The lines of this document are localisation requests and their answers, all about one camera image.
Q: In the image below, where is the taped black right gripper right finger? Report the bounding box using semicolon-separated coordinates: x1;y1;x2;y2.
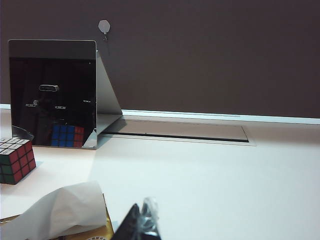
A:
140;196;164;240

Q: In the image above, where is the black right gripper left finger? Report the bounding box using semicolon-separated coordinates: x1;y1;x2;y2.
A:
113;203;143;240

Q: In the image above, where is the Rubik's cube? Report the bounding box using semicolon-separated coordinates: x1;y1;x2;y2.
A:
0;137;37;186

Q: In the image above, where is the clear curved plastic piece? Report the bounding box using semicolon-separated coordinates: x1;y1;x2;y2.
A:
11;125;35;141

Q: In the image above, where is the table cable flap cover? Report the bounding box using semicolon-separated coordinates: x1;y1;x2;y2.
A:
103;121;257;148

